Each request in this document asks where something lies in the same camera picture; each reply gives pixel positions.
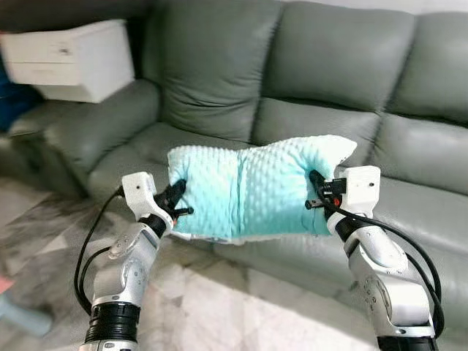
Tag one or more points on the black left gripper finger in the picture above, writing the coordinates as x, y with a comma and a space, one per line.
184, 212
178, 191

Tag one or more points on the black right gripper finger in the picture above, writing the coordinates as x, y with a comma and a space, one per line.
317, 180
314, 205

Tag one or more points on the mint green plush pillow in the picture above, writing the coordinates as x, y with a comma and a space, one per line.
248, 190

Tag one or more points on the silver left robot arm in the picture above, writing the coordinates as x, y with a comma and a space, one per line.
128, 270

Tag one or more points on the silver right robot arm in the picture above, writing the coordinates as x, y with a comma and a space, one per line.
380, 278

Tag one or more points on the grey green leather sofa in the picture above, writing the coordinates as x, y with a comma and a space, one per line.
329, 66

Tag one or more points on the white drawer cabinet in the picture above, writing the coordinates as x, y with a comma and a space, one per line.
73, 62

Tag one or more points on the dark blue object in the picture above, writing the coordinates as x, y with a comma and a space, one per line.
14, 102

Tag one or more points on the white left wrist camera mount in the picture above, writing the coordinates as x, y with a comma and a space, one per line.
139, 191

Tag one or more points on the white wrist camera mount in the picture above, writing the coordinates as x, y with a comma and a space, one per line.
362, 190
139, 191

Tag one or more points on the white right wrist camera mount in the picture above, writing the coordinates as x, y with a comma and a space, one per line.
362, 190

